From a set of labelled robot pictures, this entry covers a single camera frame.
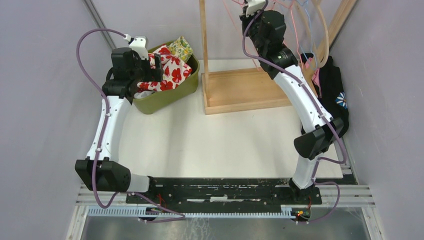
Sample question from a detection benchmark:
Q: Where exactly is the blue wire hanger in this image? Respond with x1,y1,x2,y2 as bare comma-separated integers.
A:
296,0,318,71

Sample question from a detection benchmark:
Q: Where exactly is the white garment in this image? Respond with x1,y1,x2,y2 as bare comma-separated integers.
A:
134,90,156,99

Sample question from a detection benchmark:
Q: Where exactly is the black garment with flower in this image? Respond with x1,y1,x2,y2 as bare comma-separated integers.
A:
311,56,350,138

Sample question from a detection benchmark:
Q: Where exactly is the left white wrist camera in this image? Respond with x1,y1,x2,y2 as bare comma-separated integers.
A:
129,36,149,60

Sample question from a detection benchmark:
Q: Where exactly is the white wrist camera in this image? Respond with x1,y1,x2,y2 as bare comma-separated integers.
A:
129,36,149,60
242,0,269,17

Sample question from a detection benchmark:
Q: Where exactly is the red poppy print garment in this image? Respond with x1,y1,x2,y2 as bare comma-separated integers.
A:
137,44,193,92

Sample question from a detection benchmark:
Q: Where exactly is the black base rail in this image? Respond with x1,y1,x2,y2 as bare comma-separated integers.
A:
125,174,359,215

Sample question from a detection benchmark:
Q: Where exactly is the yellow floral print garment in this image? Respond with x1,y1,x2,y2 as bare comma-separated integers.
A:
168,35,194,63

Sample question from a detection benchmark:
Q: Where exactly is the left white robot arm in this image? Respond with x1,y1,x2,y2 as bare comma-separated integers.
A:
74,47,164,204

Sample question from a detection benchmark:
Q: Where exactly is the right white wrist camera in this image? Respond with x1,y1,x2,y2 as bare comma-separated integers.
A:
242,0,269,17

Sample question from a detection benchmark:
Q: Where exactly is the white slotted cable duct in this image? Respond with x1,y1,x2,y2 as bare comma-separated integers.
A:
86,205,299,220

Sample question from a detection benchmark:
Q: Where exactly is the green plastic basket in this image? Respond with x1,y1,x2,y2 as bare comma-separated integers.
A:
133,41,200,115

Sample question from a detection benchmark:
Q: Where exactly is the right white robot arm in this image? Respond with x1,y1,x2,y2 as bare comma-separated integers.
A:
239,0,344,204

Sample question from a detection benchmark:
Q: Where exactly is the wooden clothes rack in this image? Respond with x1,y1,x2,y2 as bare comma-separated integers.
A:
199,0,357,115

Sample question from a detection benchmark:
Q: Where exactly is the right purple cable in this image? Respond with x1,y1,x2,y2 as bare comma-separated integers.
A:
241,0,348,223

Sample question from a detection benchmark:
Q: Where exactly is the cream plastic hanger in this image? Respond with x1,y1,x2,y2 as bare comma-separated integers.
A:
291,0,331,69

